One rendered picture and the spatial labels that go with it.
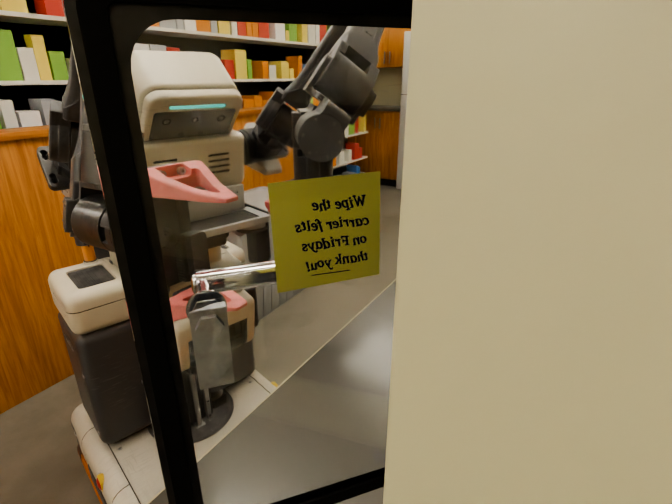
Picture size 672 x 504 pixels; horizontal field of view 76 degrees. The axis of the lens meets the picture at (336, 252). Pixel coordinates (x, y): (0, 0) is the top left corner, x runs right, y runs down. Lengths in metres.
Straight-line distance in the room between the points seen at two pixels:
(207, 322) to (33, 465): 1.86
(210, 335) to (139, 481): 1.22
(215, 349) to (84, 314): 1.06
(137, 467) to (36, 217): 1.17
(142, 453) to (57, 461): 0.58
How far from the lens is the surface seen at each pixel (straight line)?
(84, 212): 0.50
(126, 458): 1.56
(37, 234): 2.22
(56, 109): 0.83
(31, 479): 2.06
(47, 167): 0.98
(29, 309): 2.29
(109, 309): 1.34
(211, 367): 0.29
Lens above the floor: 1.34
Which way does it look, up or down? 22 degrees down
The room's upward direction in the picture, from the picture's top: straight up
